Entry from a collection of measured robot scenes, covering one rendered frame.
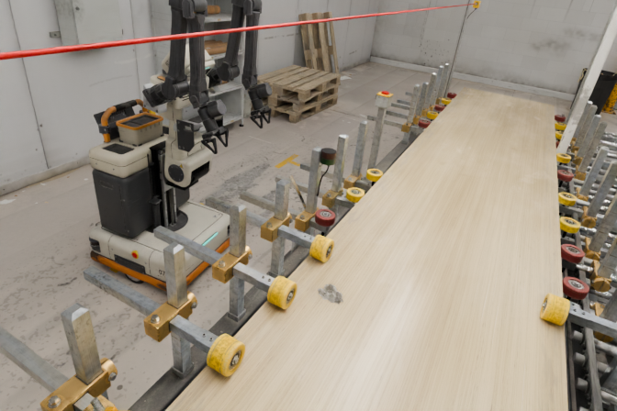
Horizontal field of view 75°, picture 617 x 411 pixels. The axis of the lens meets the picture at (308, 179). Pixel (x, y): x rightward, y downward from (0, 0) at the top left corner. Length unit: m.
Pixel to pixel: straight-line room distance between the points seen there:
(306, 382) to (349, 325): 0.22
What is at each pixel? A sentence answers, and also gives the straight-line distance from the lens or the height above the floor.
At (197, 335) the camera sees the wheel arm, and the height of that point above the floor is 0.96.
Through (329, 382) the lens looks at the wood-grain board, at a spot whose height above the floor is 0.90.
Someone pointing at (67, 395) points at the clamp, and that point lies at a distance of 1.02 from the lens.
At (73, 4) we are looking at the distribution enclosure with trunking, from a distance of 3.61.
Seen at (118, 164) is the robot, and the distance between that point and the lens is 2.30.
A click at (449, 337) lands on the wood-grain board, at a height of 0.90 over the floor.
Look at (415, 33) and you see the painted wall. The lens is 9.56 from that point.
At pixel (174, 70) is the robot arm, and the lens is 1.88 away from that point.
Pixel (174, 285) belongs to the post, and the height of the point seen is 1.05.
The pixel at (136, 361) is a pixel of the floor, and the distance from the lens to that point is 2.30.
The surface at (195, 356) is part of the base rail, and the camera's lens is 1.36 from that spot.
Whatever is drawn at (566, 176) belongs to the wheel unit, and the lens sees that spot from 2.59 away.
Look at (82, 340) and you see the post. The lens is 0.94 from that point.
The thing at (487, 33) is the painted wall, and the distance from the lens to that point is 9.30.
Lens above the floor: 1.76
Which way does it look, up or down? 28 degrees down
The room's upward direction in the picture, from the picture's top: 6 degrees clockwise
